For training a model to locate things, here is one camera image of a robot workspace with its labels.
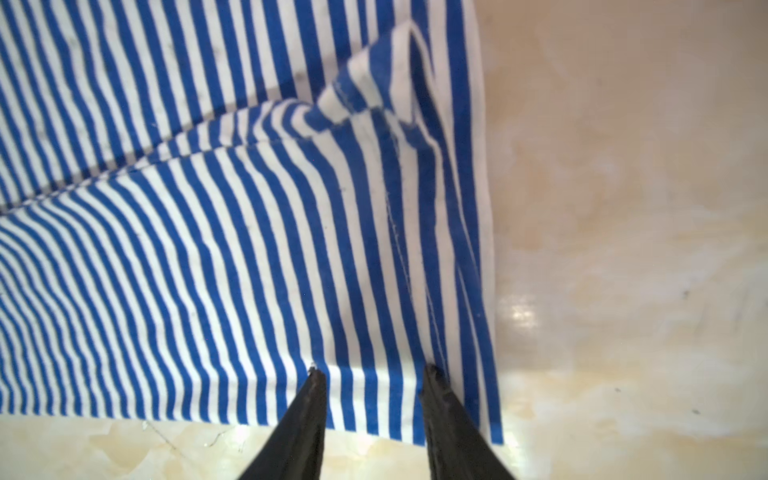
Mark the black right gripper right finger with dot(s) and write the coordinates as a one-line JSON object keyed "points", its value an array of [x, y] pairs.
{"points": [[456, 449]]}

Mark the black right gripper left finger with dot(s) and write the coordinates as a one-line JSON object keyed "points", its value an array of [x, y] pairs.
{"points": [[295, 448]]}

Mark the blue white striped tank top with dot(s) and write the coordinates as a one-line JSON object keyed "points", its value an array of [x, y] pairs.
{"points": [[201, 201]]}

